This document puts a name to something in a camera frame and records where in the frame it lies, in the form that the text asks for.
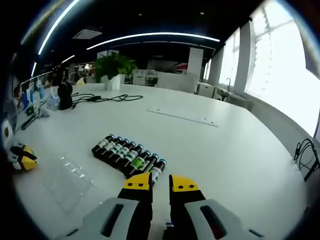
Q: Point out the clear plastic box tray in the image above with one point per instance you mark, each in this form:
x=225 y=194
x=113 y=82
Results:
x=67 y=185

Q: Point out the green white small box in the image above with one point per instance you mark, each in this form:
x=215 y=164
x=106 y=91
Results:
x=30 y=110

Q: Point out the metal sink faucet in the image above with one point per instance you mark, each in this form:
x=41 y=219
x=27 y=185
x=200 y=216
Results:
x=230 y=86

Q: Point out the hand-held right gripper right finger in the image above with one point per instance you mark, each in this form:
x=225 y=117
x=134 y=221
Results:
x=195 y=215

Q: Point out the black stand leg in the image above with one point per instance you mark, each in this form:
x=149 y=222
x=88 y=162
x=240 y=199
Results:
x=310 y=170

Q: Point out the row of brown medicine bottles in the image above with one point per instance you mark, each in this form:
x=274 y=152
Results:
x=120 y=152

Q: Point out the row of white office desks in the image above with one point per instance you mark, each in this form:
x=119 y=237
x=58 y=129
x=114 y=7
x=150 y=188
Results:
x=172 y=81

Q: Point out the black flat bar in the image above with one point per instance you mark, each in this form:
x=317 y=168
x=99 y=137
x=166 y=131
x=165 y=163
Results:
x=28 y=122

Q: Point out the bluish plastic bag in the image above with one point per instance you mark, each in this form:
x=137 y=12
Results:
x=53 y=103

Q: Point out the black wall monitor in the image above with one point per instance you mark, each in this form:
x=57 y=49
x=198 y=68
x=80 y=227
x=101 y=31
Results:
x=313 y=62

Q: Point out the ceiling air vent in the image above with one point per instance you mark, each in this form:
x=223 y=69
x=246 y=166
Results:
x=87 y=34

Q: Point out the white sink counter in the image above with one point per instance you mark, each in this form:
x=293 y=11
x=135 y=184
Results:
x=235 y=98

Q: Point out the green plant in white pot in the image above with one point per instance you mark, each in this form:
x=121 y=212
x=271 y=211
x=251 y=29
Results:
x=112 y=66

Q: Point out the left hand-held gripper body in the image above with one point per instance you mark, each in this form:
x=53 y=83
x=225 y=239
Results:
x=10 y=141

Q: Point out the red white wall banner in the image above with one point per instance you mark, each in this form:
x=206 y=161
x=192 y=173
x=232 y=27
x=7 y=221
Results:
x=181 y=67

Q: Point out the black round desk device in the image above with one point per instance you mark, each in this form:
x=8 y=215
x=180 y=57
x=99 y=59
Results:
x=64 y=96

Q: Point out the ceiling light strip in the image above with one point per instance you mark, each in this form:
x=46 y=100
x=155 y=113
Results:
x=155 y=33
x=56 y=22
x=68 y=59
x=34 y=69

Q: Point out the blue-capped brown medicine bottle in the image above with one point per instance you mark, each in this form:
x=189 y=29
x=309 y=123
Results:
x=168 y=224

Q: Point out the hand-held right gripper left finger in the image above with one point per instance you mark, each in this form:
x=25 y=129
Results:
x=128 y=212

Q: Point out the white crumpled paper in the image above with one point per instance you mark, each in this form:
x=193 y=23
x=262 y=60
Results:
x=45 y=112

